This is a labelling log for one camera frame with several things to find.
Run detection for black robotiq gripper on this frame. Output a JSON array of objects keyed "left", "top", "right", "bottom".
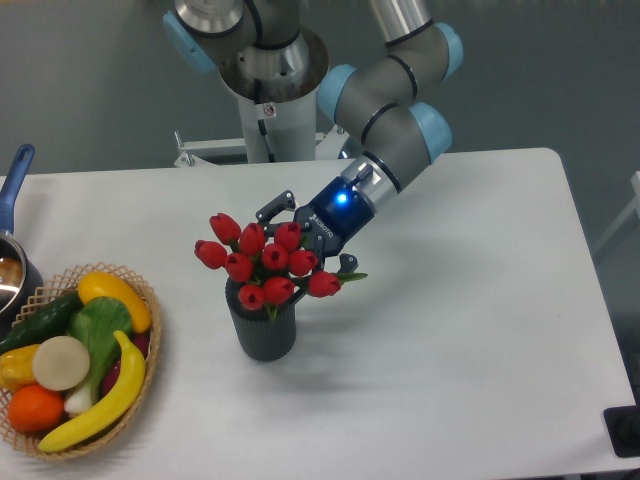
[{"left": 255, "top": 177, "right": 374, "bottom": 304}]

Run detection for red tulip bouquet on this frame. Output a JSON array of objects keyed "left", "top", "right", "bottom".
[{"left": 194, "top": 213, "right": 367, "bottom": 320}]

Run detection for dark grey ribbed vase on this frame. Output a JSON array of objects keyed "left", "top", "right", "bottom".
[{"left": 225, "top": 280, "right": 296, "bottom": 362}]

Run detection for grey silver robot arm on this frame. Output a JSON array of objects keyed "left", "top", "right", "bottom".
[{"left": 162, "top": 1, "right": 463, "bottom": 310}]

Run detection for dark red vegetable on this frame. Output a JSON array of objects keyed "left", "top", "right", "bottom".
[{"left": 100, "top": 333, "right": 150, "bottom": 397}]

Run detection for yellow squash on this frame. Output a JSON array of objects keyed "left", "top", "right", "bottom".
[{"left": 77, "top": 271, "right": 152, "bottom": 334}]

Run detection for green bok choy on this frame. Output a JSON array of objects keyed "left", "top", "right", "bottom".
[{"left": 64, "top": 297, "right": 132, "bottom": 417}]

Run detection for woven wicker basket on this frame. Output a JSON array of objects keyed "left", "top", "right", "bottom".
[{"left": 1, "top": 262, "right": 162, "bottom": 461}]

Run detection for yellow banana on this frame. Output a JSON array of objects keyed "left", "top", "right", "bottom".
[{"left": 38, "top": 330, "right": 146, "bottom": 453}]

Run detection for green cucumber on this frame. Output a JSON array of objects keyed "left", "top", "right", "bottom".
[{"left": 1, "top": 291, "right": 83, "bottom": 354}]

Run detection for beige round disc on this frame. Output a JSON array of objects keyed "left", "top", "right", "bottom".
[{"left": 32, "top": 336, "right": 90, "bottom": 391}]

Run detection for yellow bell pepper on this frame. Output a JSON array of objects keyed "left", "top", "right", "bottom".
[{"left": 1, "top": 344, "right": 40, "bottom": 391}]

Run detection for orange fruit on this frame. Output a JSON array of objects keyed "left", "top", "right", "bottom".
[{"left": 8, "top": 384, "right": 64, "bottom": 433}]

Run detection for black device at table edge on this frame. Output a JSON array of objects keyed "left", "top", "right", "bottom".
[{"left": 603, "top": 405, "right": 639, "bottom": 458}]

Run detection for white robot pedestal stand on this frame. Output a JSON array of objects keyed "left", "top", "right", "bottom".
[{"left": 168, "top": 26, "right": 349, "bottom": 167}]

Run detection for blue handled saucepan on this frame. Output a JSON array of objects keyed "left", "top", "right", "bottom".
[{"left": 1, "top": 144, "right": 43, "bottom": 339}]

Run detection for white frame at right edge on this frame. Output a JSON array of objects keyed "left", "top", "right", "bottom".
[{"left": 594, "top": 171, "right": 639, "bottom": 257}]

